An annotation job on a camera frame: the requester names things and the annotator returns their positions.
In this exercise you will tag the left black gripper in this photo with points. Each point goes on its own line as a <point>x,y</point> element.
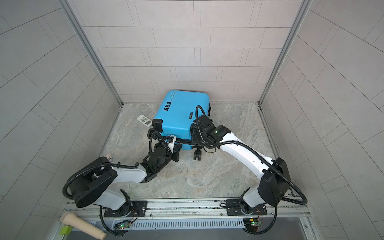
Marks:
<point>176,154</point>

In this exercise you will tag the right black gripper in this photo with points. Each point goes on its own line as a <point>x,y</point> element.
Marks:
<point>193,134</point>

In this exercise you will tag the blue suitcase with black lining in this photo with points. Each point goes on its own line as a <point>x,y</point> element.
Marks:
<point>176,117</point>

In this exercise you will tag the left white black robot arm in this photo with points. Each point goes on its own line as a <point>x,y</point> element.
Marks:
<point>90,185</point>

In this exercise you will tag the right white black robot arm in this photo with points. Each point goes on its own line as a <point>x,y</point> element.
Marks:
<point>275,183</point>

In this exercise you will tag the white remote control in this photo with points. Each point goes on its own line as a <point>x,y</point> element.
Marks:
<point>144,120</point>

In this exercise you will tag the small pink object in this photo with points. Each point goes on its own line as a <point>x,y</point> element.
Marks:
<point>109,156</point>

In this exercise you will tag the left circuit board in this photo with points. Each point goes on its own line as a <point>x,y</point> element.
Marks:
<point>123,225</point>

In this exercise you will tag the circuit board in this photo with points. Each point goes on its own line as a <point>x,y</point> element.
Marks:
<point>252,225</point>
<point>123,225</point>

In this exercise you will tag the right circuit board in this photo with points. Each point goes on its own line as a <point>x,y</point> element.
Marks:
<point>252,225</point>

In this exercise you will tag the green block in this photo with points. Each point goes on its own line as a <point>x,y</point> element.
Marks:
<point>65,230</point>

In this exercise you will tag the aluminium mounting rail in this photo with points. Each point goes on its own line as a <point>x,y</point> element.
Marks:
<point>204,208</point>

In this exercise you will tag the beige cylinder handle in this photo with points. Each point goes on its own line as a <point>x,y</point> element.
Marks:
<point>71,219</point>

